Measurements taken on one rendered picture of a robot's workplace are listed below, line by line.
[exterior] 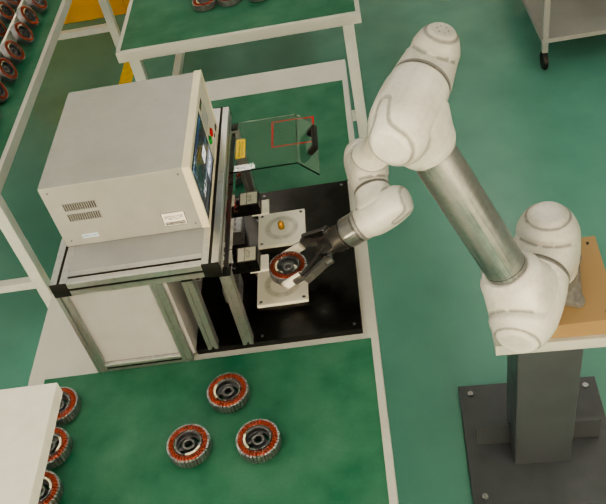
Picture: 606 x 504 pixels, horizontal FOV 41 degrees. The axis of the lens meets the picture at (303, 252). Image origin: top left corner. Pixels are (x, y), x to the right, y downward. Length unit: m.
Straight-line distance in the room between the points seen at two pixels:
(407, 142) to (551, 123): 2.60
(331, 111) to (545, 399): 1.29
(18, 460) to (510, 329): 1.10
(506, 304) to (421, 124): 0.53
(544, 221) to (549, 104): 2.27
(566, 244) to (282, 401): 0.82
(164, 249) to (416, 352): 1.35
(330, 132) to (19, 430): 1.65
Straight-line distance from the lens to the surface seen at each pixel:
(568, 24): 4.54
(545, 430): 2.69
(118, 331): 2.25
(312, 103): 3.11
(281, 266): 2.35
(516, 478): 2.83
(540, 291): 1.93
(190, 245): 2.08
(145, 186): 2.04
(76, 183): 2.07
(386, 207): 2.14
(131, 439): 2.21
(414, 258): 3.47
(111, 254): 2.14
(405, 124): 1.58
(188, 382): 2.26
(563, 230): 2.04
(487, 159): 3.93
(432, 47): 1.70
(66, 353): 2.48
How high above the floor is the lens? 2.48
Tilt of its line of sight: 44 degrees down
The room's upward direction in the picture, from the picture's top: 13 degrees counter-clockwise
